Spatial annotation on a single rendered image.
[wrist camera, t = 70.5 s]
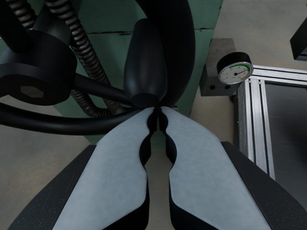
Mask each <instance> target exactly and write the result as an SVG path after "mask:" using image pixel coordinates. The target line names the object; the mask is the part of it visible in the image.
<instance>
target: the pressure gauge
mask: <svg viewBox="0 0 307 230"><path fill-rule="evenodd" d="M243 71H244V72H243ZM253 71H254V67H253V65H252V63H251V60H250V57H249V55H248V54H246V53H244V52H233V53H230V54H228V55H226V56H224V57H223V58H221V59H220V60H219V62H218V63H217V72H218V78H219V81H220V82H222V83H224V84H237V83H240V82H242V81H245V80H246V79H248V78H249V77H250V76H251V75H252V73H253ZM240 72H242V73H240ZM234 73H237V74H238V73H240V74H238V75H236V76H235V75H234Z"/></svg>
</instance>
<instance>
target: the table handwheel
mask: <svg viewBox="0 0 307 230"><path fill-rule="evenodd" d="M135 1H136V2H137V3H138V5H139V6H140V7H141V9H142V10H143V12H144V13H145V15H146V16H147V18H148V19H151V20H153V21H155V23H156V24H157V26H158V29H159V35H160V38H161V42H162V45H163V51H164V57H165V62H166V67H167V93H166V95H165V96H164V97H163V98H162V99H161V101H160V102H159V103H158V104H157V105H156V106H154V108H157V111H158V116H157V118H159V110H158V108H160V107H162V106H166V107H169V108H172V107H173V106H174V105H175V104H176V102H177V101H178V100H179V99H180V98H181V96H182V94H183V93H184V91H185V90H186V88H187V86H188V83H189V81H190V78H191V75H192V72H193V68H194V64H195V56H196V38H195V29H194V22H193V18H192V14H191V9H190V6H189V2H188V0H135ZM0 37H1V38H2V39H3V41H4V42H5V43H6V46H5V48H4V50H3V51H2V53H1V55H0V98H1V97H4V96H6V95H10V96H11V97H13V98H15V99H18V100H20V101H23V102H26V103H29V104H33V105H41V106H50V105H56V104H59V103H61V102H64V101H66V100H67V99H68V98H69V96H70V93H71V90H75V91H79V92H82V93H86V94H90V95H94V96H97V97H101V98H105V99H109V100H112V101H115V102H118V103H121V104H124V105H128V106H131V107H134V108H133V109H131V110H128V111H126V112H123V113H120V114H116V115H111V116H105V117H96V118H72V117H61V116H54V115H46V114H41V113H37V112H32V111H28V110H24V109H20V108H17V107H13V106H10V105H6V104H3V103H1V102H0V125H5V126H9V127H14V128H18V129H23V130H28V131H35V132H41V133H48V134H57V135H69V136H96V135H106V134H107V133H108V132H110V131H111V130H112V129H114V128H115V127H116V126H118V125H119V124H121V123H122V122H124V121H126V120H128V119H129V118H131V117H133V116H134V115H136V114H138V113H139V112H141V111H142V110H144V109H145V108H140V107H137V106H135V105H133V104H132V102H131V101H130V100H129V98H128V97H127V96H126V95H125V93H124V91H123V90H122V89H118V88H115V87H112V86H110V85H107V84H105V83H102V82H99V81H97V80H94V79H91V78H88V77H86V76H83V75H81V74H78V73H76V68H77V58H76V55H75V54H74V52H73V51H72V50H71V48H70V47H69V46H70V42H71V39H72V32H71V30H70V27H69V26H68V25H67V24H66V22H65V21H63V20H60V19H59V17H58V16H56V15H54V14H51V13H50V11H49V8H48V7H46V5H45V2H44V3H43V5H42V8H41V10H40V12H39V15H38V17H37V19H36V21H35V24H34V26H33V28H32V30H30V29H25V28H24V26H23V25H22V24H21V22H20V21H19V19H18V18H17V16H16V15H15V13H14V11H13V10H12V9H11V7H10V6H9V4H8V3H7V1H6V0H0Z"/></svg>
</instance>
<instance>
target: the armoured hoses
mask: <svg viewBox="0 0 307 230"><path fill-rule="evenodd" d="M6 1H7V3H8V4H9V6H10V7H11V9H12V10H13V11H14V13H15V15H16V16H17V18H18V19H19V21H20V22H21V24H22V25H23V26H24V28H25V29H30V30H32V28H33V26H34V24H35V21H36V19H37V17H38V16H37V15H36V14H35V11H34V10H33V9H31V5H30V3H28V2H27V0H6ZM43 1H45V5H46V7H48V8H49V11H50V13H51V14H54V15H56V16H58V17H59V19H60V20H63V21H65V22H66V24H67V25H68V26H69V27H70V30H71V32H72V39H71V42H70V46H71V48H72V50H73V51H74V53H75V54H76V56H77V58H78V60H79V61H80V63H81V65H82V66H83V68H84V69H85V71H86V72H87V74H88V76H89V78H91V79H94V80H97V81H99V82H102V83H105V84H107V85H110V86H112V85H111V83H110V81H109V79H108V77H107V75H106V73H105V71H104V69H103V67H102V64H101V63H100V61H99V59H98V57H97V55H96V52H95V50H94V48H93V47H92V44H91V42H90V40H89V39H88V36H87V34H86V31H85V30H84V29H83V28H84V27H83V26H82V24H81V21H80V20H79V19H78V15H77V14H76V13H75V9H74V8H73V7H72V3H71V1H69V0H43ZM70 94H71V96H72V97H73V99H74V100H75V101H76V103H78V105H79V106H80V107H81V109H82V110H83V111H84V113H86V115H88V116H89V117H91V118H96V117H105V116H111V115H116V114H120V113H123V112H126V111H128V110H131V109H133V108H134V107H123V106H121V104H120V103H118V102H115V101H112V100H109V99H105V98H102V99H103V101H104V102H105V104H106V106H107V109H106V108H100V107H97V106H96V105H95V104H94V102H93V101H92V100H91V98H90V96H89V95H88V94H86V93H82V92H79V91H75V90H71V93H70ZM171 109H173V110H175V111H177V112H179V110H178V107H177V106H175V105H174V106H173V107H172V108H171Z"/></svg>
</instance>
